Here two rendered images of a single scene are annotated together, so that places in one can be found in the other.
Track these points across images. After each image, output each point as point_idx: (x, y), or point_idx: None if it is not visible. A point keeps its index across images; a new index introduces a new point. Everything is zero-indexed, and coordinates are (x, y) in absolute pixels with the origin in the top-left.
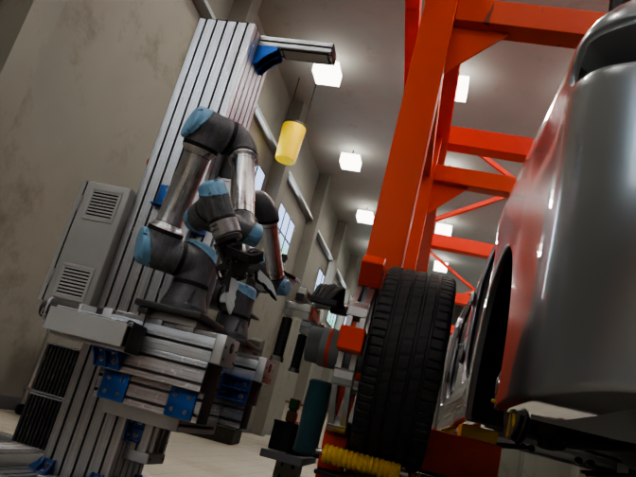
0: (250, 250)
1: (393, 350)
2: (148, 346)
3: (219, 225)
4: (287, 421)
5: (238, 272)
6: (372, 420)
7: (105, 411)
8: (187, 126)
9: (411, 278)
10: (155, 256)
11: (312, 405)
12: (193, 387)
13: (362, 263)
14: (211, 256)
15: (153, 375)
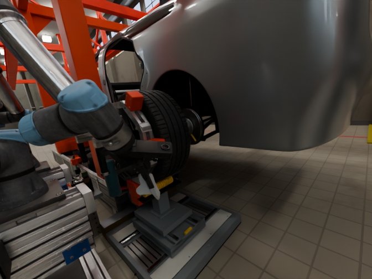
0: (162, 146)
1: (174, 140)
2: (17, 248)
3: (119, 137)
4: (85, 184)
5: (148, 166)
6: (168, 171)
7: None
8: None
9: (155, 99)
10: None
11: (112, 174)
12: (87, 236)
13: (132, 99)
14: (22, 139)
15: (44, 258)
